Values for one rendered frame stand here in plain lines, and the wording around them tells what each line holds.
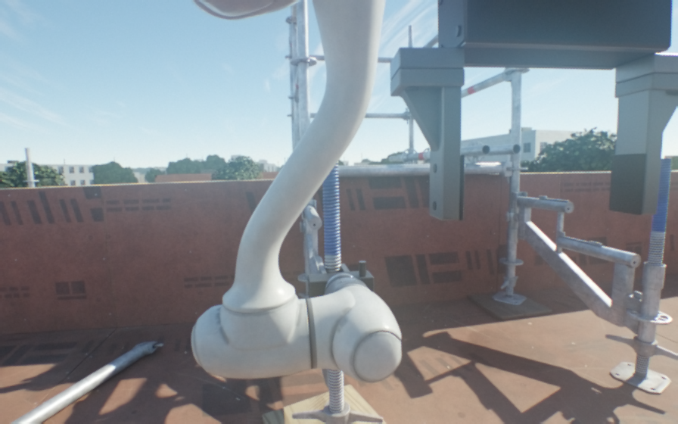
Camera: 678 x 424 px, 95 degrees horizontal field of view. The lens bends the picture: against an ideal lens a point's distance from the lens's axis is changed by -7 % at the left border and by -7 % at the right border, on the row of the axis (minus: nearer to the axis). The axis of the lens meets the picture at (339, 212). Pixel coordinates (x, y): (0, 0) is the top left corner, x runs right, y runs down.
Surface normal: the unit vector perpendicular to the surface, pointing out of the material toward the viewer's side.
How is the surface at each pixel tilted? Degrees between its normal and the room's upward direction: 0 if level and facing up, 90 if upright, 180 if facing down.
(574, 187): 90
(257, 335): 84
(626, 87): 90
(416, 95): 90
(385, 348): 79
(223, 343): 68
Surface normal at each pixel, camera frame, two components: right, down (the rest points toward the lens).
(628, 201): -1.00, 0.03
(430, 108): 0.03, 0.12
